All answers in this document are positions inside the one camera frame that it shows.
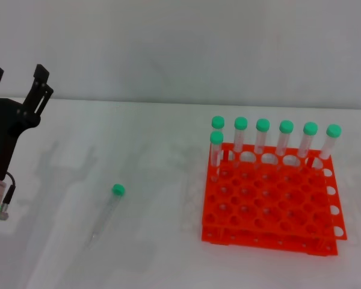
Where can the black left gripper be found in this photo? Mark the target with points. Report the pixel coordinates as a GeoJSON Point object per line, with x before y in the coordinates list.
{"type": "Point", "coordinates": [4, 132]}

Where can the green-capped clear test tube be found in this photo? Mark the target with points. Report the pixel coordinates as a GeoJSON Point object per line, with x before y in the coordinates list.
{"type": "Point", "coordinates": [240, 123]}
{"type": "Point", "coordinates": [262, 125]}
{"type": "Point", "coordinates": [106, 210]}
{"type": "Point", "coordinates": [310, 129]}
{"type": "Point", "coordinates": [286, 126]}
{"type": "Point", "coordinates": [216, 150]}
{"type": "Point", "coordinates": [218, 122]}
{"type": "Point", "coordinates": [333, 131]}

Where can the orange test tube rack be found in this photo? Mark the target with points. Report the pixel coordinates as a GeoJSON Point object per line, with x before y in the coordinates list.
{"type": "Point", "coordinates": [267, 207]}

